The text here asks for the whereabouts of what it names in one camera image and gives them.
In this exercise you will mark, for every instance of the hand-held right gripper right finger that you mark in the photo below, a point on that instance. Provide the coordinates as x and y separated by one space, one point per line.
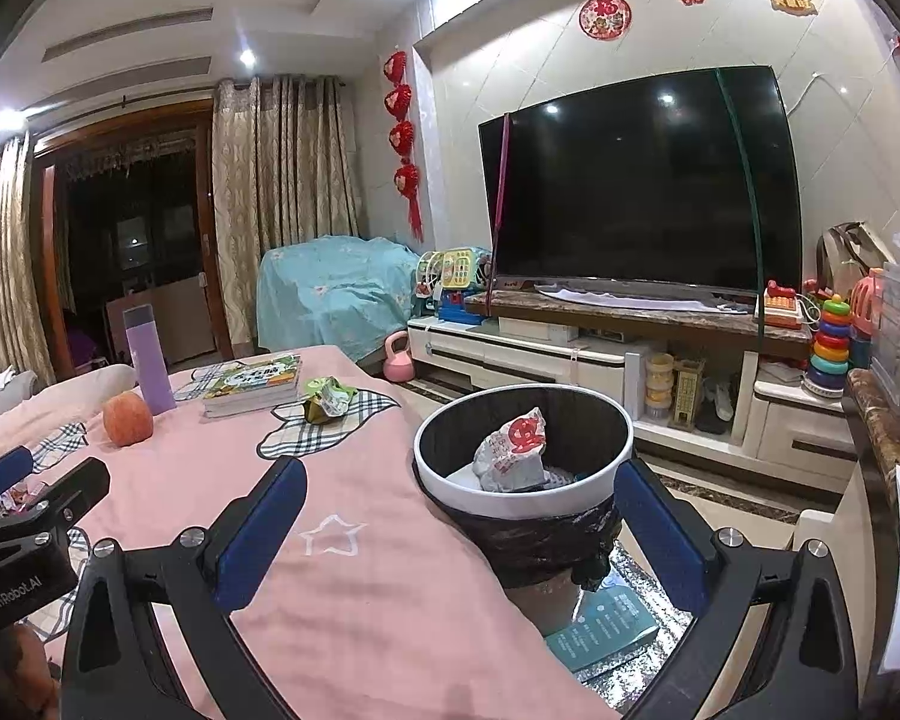
660 540

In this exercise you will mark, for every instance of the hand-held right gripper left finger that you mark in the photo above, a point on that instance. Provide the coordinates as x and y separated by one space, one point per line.
262 540

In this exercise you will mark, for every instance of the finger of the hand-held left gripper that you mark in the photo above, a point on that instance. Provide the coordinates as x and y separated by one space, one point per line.
0 469
71 487

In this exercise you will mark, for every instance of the white trash bin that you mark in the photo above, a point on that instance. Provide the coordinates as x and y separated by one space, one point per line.
495 506

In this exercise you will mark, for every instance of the person's left hand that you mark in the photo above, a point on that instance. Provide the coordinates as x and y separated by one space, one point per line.
34 660

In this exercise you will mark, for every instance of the silver glitter mat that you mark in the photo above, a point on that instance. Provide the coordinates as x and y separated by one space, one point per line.
671 615

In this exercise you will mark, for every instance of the peach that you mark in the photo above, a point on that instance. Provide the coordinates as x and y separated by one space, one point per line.
127 418

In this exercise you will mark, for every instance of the sofa with pink cover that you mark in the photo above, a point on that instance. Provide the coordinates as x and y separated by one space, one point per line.
60 390

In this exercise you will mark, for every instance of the teal box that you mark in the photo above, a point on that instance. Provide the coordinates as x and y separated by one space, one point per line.
604 626

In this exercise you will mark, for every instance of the black bin bag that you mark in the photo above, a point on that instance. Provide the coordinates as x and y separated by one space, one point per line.
532 547

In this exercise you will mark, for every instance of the pink blanket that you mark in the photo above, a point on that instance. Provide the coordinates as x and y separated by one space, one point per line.
390 600

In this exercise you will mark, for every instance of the purple bottle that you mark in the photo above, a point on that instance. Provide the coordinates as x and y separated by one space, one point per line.
150 367

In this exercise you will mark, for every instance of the green yellow snack wrapper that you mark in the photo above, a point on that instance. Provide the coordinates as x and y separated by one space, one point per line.
326 401

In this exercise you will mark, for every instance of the yellow stacked containers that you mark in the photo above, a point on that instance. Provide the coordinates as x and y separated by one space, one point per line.
660 382

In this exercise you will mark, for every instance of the stack of children's books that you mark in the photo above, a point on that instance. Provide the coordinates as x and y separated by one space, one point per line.
251 382

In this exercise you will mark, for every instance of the beige patterned curtain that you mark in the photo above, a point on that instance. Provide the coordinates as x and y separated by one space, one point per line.
285 187
7 262

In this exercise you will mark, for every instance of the pink kettlebell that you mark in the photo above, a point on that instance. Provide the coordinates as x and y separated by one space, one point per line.
397 367

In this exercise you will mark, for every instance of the white TV cabinet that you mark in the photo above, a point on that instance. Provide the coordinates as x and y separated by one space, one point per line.
525 360

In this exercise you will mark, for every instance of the white cloth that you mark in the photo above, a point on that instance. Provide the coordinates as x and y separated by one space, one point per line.
630 298

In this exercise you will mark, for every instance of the brown marble counter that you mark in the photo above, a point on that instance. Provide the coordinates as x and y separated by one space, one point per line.
874 420

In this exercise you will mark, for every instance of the teal furniture cover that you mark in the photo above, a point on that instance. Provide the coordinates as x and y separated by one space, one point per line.
330 292

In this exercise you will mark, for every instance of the red toy telephone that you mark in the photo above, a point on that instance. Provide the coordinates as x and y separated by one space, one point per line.
784 307

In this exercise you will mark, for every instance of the blue toy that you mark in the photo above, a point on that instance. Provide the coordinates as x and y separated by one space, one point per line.
457 307

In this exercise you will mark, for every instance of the wooden framed glass door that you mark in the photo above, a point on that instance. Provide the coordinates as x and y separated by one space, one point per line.
142 187

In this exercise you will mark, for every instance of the pink plastic toy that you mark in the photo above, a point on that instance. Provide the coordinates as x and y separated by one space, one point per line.
864 307

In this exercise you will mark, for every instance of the clear plastic box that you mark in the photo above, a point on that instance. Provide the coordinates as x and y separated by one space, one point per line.
896 315

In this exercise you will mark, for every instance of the colourful toy activity cube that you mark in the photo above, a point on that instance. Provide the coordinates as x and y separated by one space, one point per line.
457 266

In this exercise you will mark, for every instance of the beige bag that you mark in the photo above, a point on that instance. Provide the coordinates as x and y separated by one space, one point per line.
847 247

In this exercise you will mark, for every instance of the large black television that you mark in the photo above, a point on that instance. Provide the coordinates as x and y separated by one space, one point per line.
630 180

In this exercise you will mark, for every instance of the ceiling spotlight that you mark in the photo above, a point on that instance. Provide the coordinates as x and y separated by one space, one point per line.
247 58

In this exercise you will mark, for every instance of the round red paper cutout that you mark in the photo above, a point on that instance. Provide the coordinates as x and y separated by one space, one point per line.
605 16

